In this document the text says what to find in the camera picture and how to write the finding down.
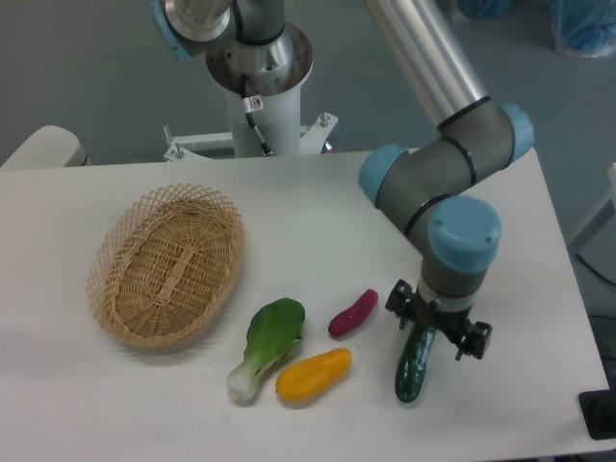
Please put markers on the woven wicker basket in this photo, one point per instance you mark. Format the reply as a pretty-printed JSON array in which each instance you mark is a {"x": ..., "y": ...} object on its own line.
[{"x": 167, "y": 266}]

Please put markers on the black device at edge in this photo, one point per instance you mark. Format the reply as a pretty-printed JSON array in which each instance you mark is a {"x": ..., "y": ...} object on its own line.
[{"x": 598, "y": 411}]

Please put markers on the white chair armrest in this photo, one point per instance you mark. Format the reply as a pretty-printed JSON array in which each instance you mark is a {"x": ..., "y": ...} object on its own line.
[{"x": 50, "y": 146}]

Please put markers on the blue plastic bag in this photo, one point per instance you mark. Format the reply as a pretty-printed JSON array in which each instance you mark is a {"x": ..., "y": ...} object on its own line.
[{"x": 584, "y": 29}]

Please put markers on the yellow squash toy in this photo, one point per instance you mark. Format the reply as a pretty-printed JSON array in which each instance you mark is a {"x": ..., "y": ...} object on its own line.
[{"x": 313, "y": 376}]

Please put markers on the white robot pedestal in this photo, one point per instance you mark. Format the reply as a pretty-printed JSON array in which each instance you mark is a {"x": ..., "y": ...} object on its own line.
[{"x": 261, "y": 85}]

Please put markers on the green bok choy toy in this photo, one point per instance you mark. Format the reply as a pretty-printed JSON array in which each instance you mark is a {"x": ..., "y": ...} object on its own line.
[{"x": 273, "y": 332}]

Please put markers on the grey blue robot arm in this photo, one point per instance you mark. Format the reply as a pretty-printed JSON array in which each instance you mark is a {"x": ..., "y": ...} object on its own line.
[{"x": 423, "y": 193}]

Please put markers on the purple sweet potato toy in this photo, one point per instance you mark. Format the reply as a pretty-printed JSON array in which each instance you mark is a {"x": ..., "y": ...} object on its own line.
[{"x": 355, "y": 315}]

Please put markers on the dark green cucumber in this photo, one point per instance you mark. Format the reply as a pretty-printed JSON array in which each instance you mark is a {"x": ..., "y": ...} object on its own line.
[{"x": 412, "y": 363}]

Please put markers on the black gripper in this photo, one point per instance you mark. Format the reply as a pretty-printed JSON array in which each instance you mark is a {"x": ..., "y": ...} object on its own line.
[{"x": 450, "y": 315}]

